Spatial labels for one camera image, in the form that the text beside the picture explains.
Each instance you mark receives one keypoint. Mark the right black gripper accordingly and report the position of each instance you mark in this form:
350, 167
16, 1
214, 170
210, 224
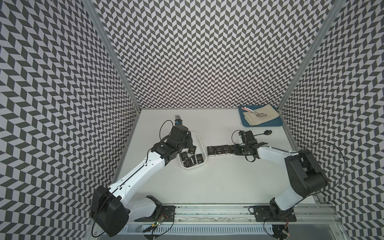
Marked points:
236, 149

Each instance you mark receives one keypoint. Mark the black pocket tissue pack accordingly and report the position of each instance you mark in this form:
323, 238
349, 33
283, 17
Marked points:
189, 163
184, 156
199, 159
218, 150
211, 151
232, 149
192, 150
225, 149

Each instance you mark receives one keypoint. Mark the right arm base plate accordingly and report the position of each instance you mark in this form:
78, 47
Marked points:
273, 214

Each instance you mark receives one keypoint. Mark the black spoon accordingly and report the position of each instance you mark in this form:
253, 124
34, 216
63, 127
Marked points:
266, 132

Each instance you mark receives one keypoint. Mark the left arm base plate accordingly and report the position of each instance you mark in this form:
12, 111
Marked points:
168, 212

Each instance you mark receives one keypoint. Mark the beige folded cloth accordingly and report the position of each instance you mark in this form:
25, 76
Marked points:
253, 120

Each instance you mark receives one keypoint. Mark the white plastic storage box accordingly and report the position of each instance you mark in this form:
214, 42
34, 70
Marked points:
200, 150

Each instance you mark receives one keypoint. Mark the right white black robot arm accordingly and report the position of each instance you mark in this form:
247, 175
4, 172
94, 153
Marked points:
304, 172

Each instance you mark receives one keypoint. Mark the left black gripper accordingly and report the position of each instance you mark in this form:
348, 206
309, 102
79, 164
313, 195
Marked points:
188, 138

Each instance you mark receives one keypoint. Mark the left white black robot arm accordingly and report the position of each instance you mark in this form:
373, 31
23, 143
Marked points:
112, 207

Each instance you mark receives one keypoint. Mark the teal tray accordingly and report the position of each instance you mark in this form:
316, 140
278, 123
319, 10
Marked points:
274, 123

